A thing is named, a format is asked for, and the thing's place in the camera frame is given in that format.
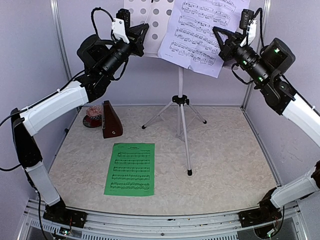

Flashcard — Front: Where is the white perforated music stand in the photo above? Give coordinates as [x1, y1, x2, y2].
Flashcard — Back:
[124, 0, 193, 176]

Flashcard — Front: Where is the white sheet music page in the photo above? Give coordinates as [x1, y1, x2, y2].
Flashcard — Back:
[157, 0, 250, 78]

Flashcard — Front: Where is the green sheet music page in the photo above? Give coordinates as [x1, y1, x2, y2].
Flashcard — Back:
[104, 143, 155, 197]

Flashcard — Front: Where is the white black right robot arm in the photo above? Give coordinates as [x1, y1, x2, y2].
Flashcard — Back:
[213, 26, 320, 222]

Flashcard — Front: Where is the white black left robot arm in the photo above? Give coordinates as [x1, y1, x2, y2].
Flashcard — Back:
[11, 18, 149, 223]

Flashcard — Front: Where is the patterned ceramic bowl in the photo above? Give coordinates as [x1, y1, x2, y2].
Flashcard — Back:
[86, 105, 102, 120]

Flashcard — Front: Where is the brown wooden metronome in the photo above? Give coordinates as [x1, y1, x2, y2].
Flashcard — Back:
[102, 100, 123, 139]

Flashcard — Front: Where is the dark round saucer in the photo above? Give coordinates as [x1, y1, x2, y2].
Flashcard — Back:
[82, 115, 102, 128]

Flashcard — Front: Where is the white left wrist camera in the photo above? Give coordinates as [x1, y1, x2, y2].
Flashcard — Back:
[111, 18, 130, 44]

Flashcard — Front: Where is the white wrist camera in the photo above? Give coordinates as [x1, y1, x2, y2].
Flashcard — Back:
[239, 20, 258, 47]
[111, 18, 130, 44]

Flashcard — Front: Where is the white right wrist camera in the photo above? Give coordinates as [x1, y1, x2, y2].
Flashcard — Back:
[239, 20, 258, 47]

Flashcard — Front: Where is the black right camera cable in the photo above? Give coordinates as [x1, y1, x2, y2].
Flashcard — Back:
[251, 7, 267, 48]

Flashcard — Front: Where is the black camera cable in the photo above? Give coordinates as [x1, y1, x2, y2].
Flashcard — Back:
[90, 7, 115, 38]
[251, 7, 267, 48]

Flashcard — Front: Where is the black left camera cable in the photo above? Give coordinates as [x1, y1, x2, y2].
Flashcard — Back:
[90, 7, 115, 38]

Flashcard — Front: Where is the right aluminium frame post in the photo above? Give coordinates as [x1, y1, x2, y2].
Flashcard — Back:
[241, 0, 272, 112]

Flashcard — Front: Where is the aluminium frame post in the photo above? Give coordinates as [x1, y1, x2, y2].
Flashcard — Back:
[50, 0, 73, 81]
[241, 0, 272, 112]

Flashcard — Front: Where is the left aluminium frame post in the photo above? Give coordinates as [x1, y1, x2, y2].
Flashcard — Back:
[50, 0, 73, 81]

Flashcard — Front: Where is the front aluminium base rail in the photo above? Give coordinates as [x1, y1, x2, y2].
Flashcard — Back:
[17, 197, 307, 240]

